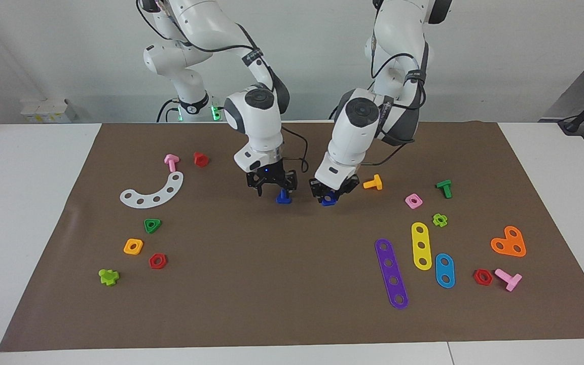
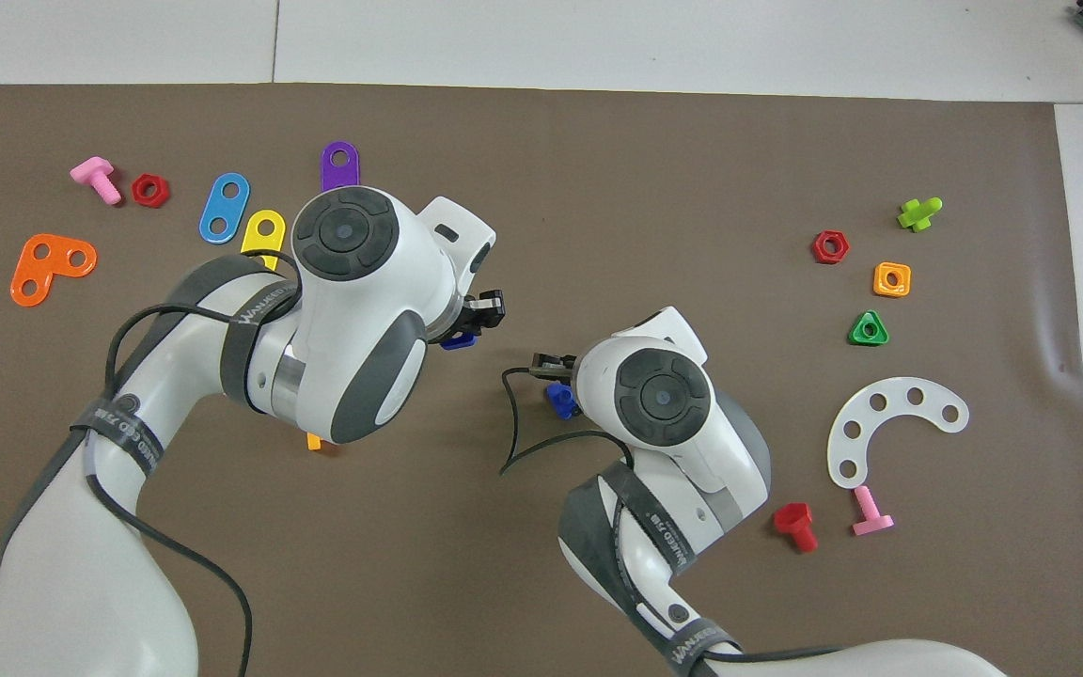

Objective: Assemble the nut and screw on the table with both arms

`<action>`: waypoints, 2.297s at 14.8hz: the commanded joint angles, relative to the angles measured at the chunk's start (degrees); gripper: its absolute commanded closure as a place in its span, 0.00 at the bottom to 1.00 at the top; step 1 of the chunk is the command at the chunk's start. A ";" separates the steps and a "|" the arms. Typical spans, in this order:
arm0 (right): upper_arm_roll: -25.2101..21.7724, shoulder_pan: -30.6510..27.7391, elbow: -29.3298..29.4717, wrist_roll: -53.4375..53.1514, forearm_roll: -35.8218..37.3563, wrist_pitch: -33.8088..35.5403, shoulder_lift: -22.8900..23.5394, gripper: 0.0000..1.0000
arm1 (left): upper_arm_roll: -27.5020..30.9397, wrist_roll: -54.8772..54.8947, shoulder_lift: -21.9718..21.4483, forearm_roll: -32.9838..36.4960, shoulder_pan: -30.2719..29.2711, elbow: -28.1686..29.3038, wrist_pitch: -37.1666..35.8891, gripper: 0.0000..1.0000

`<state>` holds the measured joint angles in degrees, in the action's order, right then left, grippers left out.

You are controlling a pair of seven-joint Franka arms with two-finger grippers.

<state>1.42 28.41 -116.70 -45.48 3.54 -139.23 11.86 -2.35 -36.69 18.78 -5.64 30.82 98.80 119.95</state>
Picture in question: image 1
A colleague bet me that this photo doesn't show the brown table mat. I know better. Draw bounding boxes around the brown table mat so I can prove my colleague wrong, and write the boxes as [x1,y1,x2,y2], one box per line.
[0,121,584,352]

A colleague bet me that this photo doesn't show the purple four-hole strip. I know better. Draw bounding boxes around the purple four-hole strip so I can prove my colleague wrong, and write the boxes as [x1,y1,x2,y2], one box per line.
[375,238,409,310]

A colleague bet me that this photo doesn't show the yellow three-hole strip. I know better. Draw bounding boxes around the yellow three-hole strip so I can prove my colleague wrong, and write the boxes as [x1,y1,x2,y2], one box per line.
[411,222,432,271]

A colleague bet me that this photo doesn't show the white curved perforated strip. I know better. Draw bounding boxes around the white curved perforated strip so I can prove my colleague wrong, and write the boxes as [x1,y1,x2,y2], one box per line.
[120,171,185,209]

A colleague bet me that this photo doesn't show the blue two-hole strip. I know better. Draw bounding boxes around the blue two-hole strip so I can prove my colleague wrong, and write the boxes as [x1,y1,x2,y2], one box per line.
[435,253,456,289]

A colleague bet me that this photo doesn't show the orange heart-shaped plate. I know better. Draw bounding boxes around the orange heart-shaped plate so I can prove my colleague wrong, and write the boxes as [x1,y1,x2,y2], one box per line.
[490,226,527,258]

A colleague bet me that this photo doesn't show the white cardboard box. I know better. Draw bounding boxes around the white cardboard box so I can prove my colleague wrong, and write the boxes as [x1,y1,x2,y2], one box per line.
[21,98,77,124]

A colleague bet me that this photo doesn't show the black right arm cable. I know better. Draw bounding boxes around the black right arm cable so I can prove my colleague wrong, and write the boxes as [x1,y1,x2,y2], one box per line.
[136,0,309,175]

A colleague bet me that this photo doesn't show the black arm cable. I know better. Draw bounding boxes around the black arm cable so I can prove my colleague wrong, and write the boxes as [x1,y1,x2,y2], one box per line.
[136,0,309,175]
[360,35,427,167]

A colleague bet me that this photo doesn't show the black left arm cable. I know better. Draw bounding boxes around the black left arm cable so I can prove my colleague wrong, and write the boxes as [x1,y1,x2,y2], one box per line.
[360,35,427,167]

